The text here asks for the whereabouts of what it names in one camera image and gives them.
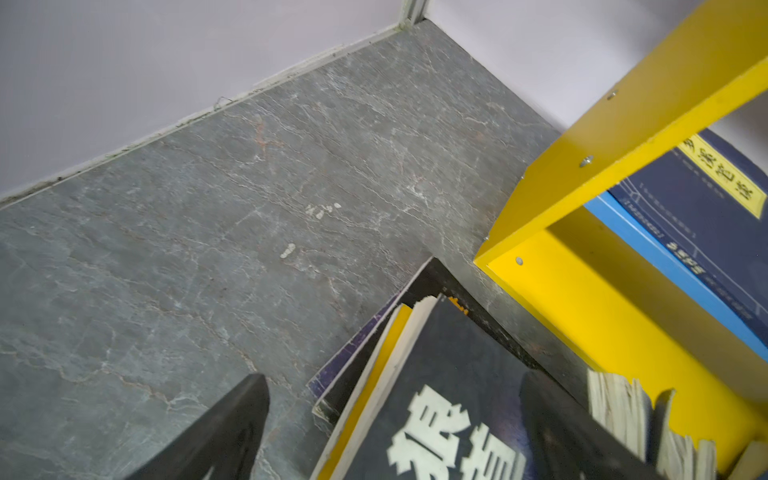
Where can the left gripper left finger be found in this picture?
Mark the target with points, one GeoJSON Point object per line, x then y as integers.
{"type": "Point", "coordinates": [223, 443]}

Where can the purple cover book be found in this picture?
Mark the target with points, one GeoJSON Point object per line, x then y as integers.
{"type": "Point", "coordinates": [334, 383]}

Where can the yellow wooden bookshelf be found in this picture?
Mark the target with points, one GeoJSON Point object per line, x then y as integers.
{"type": "Point", "coordinates": [589, 267]}

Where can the navy book yellow label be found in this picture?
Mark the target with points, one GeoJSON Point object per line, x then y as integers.
{"type": "Point", "coordinates": [698, 213]}

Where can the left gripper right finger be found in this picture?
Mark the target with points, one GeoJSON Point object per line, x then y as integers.
{"type": "Point", "coordinates": [566, 442]}

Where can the yellow cartoon cover book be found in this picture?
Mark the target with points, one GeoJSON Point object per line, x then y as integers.
{"type": "Point", "coordinates": [346, 424]}

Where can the black book white characters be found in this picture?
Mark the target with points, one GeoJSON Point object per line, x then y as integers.
{"type": "Point", "coordinates": [446, 406]}

